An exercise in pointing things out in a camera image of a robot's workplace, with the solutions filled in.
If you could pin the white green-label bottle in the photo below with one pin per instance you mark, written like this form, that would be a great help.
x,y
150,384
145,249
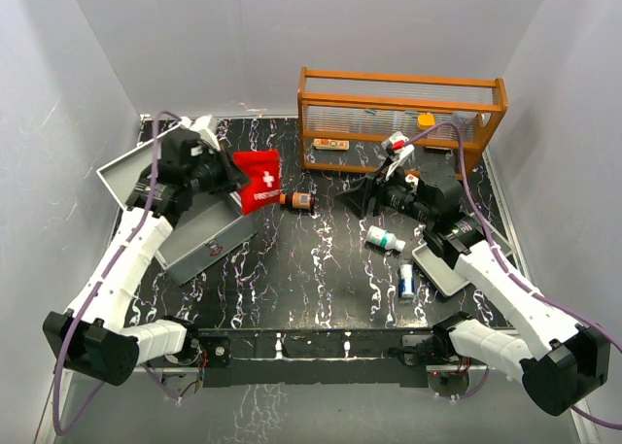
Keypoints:
x,y
384,239

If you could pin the grey divided tray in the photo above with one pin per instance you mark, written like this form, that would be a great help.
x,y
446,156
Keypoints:
x,y
439,269

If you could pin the white medicine box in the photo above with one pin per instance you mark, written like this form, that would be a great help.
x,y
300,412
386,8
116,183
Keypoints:
x,y
412,180

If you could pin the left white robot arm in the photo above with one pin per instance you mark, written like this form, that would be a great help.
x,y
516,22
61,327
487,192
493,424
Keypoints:
x,y
90,336

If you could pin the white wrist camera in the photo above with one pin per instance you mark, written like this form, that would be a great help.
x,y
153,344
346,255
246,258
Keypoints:
x,y
399,149
204,127

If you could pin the grey case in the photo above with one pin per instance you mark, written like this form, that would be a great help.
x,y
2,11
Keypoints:
x,y
183,245

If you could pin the blue white can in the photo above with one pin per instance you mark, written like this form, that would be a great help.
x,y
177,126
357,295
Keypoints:
x,y
406,286

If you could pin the yellow block on shelf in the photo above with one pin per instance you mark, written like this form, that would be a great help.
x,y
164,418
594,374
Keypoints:
x,y
426,121

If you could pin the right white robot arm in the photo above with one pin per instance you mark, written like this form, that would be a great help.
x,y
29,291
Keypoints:
x,y
557,358

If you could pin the wooden display shelf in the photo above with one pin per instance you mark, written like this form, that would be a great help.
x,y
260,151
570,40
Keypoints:
x,y
366,108

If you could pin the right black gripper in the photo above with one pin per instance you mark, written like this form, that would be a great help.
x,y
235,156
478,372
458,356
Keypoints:
x,y
358,197

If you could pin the wooden toy block strip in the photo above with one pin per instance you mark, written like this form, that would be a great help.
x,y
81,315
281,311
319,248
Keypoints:
x,y
324,144

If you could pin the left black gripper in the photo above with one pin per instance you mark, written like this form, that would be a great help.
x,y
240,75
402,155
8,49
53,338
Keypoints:
x,y
236,175

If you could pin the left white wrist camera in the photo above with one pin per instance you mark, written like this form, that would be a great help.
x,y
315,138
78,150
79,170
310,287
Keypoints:
x,y
204,127

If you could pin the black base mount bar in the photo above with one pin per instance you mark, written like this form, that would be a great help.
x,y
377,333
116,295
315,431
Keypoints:
x,y
241,357

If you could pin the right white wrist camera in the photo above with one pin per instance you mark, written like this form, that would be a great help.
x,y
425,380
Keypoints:
x,y
399,149

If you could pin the red first aid pouch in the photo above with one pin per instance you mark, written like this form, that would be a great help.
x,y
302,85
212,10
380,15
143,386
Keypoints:
x,y
263,168

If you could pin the amber medicine bottle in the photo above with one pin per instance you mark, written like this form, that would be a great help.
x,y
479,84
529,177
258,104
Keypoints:
x,y
298,200

